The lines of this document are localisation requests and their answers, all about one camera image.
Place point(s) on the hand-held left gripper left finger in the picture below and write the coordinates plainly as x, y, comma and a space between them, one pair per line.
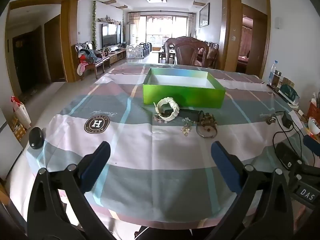
96, 166

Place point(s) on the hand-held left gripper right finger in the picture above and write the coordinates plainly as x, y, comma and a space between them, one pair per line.
225, 167

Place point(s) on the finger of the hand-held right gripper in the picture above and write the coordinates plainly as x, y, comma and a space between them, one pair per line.
312, 143
287, 153

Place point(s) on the beaded metal bangle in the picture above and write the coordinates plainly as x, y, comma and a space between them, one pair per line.
200, 133

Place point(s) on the pale floral brooch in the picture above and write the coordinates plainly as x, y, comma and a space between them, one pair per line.
186, 129

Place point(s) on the green cardboard box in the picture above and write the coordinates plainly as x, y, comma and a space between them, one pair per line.
182, 97

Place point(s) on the white bowl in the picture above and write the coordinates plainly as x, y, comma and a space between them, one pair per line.
313, 126

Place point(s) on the black power adapter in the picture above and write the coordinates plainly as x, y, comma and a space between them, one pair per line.
287, 121

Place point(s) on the red box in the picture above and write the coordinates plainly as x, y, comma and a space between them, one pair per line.
313, 110

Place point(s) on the plaid tablecloth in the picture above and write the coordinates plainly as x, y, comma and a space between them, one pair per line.
150, 155

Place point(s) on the green packet box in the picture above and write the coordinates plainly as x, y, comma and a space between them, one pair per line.
288, 93

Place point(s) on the black oval case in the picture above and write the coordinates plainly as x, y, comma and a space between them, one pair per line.
36, 138

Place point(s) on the glass jar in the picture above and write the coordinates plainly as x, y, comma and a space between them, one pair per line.
277, 80

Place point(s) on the clear water bottle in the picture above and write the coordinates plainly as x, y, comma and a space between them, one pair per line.
272, 72

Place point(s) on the white and red shopping bag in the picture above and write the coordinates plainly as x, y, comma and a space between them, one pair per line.
22, 113

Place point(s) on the wooden armchair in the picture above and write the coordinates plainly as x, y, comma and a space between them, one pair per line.
98, 62

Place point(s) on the pile of clothes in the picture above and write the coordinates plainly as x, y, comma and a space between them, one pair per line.
86, 56

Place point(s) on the wooden television cabinet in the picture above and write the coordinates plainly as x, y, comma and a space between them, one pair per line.
116, 55

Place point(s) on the wooden sofa chair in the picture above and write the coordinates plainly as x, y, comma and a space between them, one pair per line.
211, 53

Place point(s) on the carved wooden dining chair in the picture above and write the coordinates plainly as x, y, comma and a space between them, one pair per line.
187, 52

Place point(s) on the white play fence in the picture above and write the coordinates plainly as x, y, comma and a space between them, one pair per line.
138, 51

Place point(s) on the dark wooden door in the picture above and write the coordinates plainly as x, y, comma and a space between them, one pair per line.
27, 60

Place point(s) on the flat screen television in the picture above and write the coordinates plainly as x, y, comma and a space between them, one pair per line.
111, 35

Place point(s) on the white standing air conditioner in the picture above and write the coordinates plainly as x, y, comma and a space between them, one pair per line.
131, 35

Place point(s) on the green ivy garland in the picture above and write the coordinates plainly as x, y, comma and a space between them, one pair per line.
94, 25

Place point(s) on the framed wall picture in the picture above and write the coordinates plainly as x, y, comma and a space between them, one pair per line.
203, 15

